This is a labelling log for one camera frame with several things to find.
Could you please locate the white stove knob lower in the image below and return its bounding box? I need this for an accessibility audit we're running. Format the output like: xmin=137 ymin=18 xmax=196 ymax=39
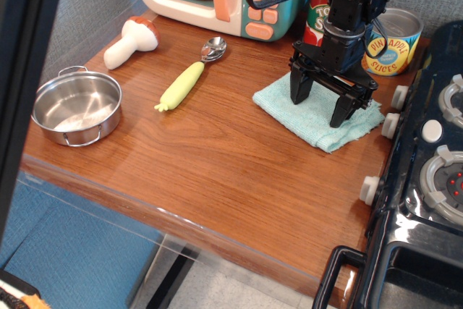
xmin=360 ymin=176 xmax=380 ymax=206

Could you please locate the spoon with yellow-green handle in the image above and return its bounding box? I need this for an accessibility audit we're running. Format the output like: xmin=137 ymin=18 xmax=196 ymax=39
xmin=154 ymin=37 xmax=227 ymax=112

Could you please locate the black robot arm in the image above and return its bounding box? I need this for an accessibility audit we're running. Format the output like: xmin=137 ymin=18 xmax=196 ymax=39
xmin=290 ymin=0 xmax=388 ymax=128

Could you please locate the orange fuzzy object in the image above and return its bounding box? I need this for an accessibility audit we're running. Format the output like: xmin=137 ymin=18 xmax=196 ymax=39
xmin=20 ymin=295 xmax=51 ymax=309

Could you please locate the white toy mushroom brown cap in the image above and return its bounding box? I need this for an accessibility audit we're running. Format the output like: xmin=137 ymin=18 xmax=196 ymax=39
xmin=103 ymin=16 xmax=160 ymax=69

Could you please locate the steel pot with handles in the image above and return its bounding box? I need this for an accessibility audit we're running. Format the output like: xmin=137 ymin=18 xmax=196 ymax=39
xmin=31 ymin=66 xmax=122 ymax=148

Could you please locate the white stove knob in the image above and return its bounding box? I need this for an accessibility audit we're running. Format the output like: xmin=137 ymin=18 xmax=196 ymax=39
xmin=391 ymin=85 xmax=409 ymax=110
xmin=381 ymin=113 xmax=400 ymax=140
xmin=360 ymin=176 xmax=380 ymax=206

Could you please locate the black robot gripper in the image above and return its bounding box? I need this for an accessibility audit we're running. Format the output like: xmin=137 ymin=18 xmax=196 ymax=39
xmin=290 ymin=21 xmax=378 ymax=128

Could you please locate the black toy stove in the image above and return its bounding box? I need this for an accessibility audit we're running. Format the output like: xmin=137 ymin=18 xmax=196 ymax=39
xmin=313 ymin=21 xmax=462 ymax=308

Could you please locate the tomato sauce can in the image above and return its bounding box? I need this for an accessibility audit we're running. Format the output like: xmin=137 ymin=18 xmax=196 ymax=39
xmin=303 ymin=0 xmax=330 ymax=46

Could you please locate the light teal towel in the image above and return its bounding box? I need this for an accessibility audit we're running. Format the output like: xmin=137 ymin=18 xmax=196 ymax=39
xmin=252 ymin=73 xmax=384 ymax=153

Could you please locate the white stove knob middle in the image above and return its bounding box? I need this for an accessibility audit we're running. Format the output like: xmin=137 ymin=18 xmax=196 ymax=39
xmin=381 ymin=113 xmax=400 ymax=140

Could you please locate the pineapple slices can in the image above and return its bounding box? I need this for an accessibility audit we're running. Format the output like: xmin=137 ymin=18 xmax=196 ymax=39
xmin=362 ymin=8 xmax=423 ymax=76

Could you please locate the white stove knob upper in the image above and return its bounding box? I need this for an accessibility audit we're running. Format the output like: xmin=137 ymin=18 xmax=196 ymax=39
xmin=391 ymin=85 xmax=409 ymax=110

